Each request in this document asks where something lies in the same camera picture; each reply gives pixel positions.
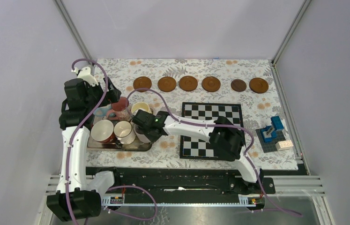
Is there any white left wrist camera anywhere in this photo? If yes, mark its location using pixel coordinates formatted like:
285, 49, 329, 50
71, 66, 99, 87

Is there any blue handled white mug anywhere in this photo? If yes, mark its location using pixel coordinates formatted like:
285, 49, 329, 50
93, 104, 115, 118

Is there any brown wooden coaster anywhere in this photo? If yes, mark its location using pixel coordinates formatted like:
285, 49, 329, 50
157, 76, 177, 92
249, 77, 269, 94
202, 76, 221, 92
179, 75, 198, 91
133, 76, 152, 90

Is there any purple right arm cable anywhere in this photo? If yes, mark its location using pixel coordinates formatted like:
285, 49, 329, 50
126, 88, 303, 218

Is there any white toy brick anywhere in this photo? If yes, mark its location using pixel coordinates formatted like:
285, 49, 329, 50
276, 140, 294, 151

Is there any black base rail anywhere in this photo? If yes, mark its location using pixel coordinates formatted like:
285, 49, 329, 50
84, 166, 309, 205

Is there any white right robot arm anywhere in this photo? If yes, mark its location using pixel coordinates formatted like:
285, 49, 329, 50
132, 111, 263, 193

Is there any black white chessboard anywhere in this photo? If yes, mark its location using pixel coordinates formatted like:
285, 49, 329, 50
179, 102, 248, 162

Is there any cream yellow mug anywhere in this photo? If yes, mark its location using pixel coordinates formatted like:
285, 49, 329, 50
131, 102, 152, 116

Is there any white red wide cup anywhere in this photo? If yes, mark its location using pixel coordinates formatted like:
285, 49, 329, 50
90, 120, 116, 143

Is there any dark brown small coaster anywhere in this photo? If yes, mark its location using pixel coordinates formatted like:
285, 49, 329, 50
231, 79, 247, 92

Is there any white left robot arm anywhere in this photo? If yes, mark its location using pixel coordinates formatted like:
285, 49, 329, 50
46, 78, 122, 223

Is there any blue toy brick structure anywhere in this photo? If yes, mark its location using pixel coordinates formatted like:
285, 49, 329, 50
255, 116, 286, 153

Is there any metal tray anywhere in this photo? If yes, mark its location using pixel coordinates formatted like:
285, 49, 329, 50
87, 116, 152, 152

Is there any pink mug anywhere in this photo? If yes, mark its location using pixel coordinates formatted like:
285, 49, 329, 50
106, 97, 131, 121

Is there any lavender mug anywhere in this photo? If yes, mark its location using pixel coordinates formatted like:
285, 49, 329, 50
134, 125, 151, 143

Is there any white ribbed mug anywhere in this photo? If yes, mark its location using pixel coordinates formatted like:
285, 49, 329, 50
113, 121, 136, 144

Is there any floral patterned tablecloth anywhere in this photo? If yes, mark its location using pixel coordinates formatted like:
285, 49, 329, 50
86, 59, 286, 169

